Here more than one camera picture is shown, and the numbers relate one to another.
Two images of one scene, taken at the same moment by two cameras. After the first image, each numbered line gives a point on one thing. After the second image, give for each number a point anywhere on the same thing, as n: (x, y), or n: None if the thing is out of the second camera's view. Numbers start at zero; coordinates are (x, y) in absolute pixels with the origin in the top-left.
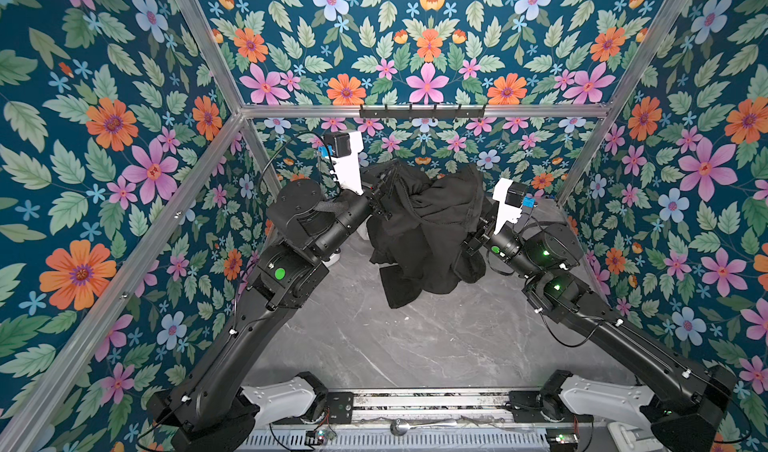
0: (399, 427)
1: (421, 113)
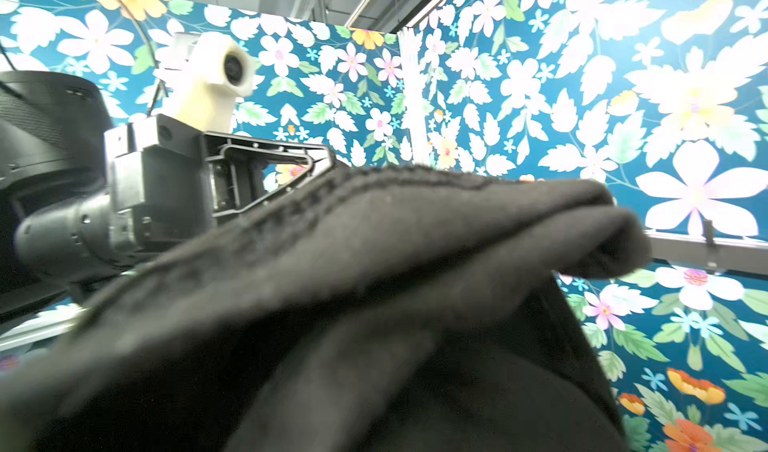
0: None
1: (736, 254)
